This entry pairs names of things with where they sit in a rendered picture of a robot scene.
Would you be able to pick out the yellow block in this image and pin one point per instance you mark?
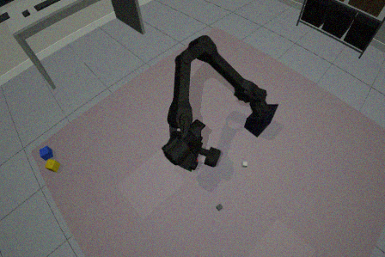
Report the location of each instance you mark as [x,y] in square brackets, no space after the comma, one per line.
[52,165]

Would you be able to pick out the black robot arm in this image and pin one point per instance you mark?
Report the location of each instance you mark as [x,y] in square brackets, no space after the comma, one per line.
[180,114]

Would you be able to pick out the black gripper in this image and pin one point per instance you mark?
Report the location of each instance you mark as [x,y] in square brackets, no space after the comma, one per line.
[212,155]

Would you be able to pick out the blue block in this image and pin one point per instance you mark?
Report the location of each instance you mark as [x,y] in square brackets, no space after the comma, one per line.
[46,153]

